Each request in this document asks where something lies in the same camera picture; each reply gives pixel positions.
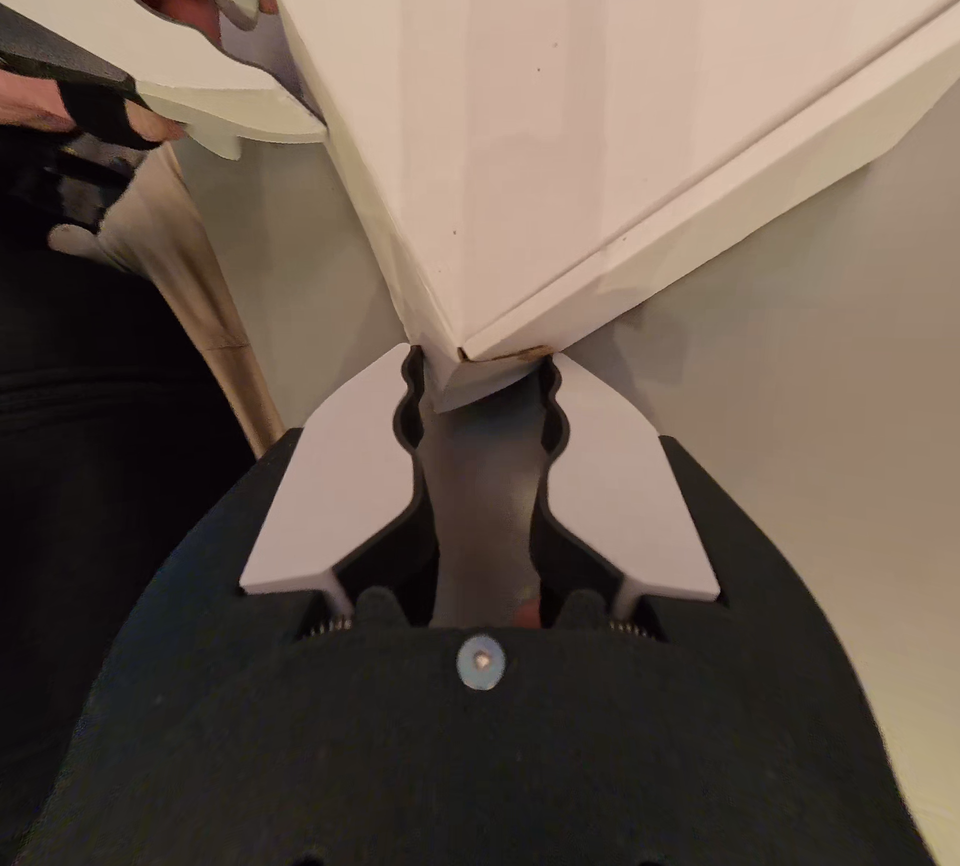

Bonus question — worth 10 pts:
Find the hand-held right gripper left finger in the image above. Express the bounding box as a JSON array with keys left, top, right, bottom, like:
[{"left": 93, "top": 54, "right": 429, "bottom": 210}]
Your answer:
[{"left": 238, "top": 344, "right": 441, "bottom": 619}]

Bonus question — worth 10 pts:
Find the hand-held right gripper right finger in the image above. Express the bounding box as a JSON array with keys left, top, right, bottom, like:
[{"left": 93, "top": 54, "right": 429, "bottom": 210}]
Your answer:
[{"left": 527, "top": 353, "right": 723, "bottom": 619}]

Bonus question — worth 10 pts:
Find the person's black clothing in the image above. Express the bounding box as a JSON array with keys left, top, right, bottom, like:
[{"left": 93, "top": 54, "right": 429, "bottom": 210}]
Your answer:
[{"left": 0, "top": 131, "right": 260, "bottom": 866}]

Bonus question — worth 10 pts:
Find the white cardboard box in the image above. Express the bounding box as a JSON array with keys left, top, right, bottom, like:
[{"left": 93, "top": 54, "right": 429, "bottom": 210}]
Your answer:
[{"left": 266, "top": 0, "right": 960, "bottom": 414}]

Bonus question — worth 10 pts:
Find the beige cloth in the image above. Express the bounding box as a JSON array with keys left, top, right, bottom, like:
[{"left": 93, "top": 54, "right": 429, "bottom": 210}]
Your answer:
[{"left": 93, "top": 144, "right": 288, "bottom": 460}]

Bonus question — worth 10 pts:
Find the person's left hand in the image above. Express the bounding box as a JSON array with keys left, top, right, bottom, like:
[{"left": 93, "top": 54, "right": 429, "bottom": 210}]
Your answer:
[{"left": 0, "top": 0, "right": 226, "bottom": 145}]

